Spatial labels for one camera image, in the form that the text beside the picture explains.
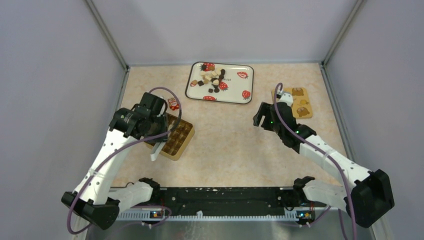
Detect metal tongs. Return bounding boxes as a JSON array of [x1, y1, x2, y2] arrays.
[[150, 142, 166, 162]]

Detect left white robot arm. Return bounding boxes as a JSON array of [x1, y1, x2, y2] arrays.
[[61, 92, 170, 230]]

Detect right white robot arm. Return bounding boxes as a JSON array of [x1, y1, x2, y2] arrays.
[[253, 92, 395, 228]]

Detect gold chocolate box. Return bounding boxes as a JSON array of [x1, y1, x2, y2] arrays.
[[146, 119, 195, 161]]

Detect wooden animal puzzle board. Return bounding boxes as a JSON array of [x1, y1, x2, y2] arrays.
[[283, 87, 313, 119]]

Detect strawberry pattern tray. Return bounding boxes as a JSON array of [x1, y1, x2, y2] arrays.
[[185, 61, 255, 105]]

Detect pile of chocolates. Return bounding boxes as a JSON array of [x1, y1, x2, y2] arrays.
[[188, 62, 229, 93]]

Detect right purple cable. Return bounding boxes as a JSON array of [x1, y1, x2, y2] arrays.
[[273, 82, 359, 240]]

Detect purple cable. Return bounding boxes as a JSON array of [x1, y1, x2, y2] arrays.
[[273, 82, 359, 240], [66, 86, 182, 235]]

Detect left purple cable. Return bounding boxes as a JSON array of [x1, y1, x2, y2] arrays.
[[66, 86, 182, 235]]

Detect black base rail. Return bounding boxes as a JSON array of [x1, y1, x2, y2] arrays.
[[136, 186, 325, 219]]

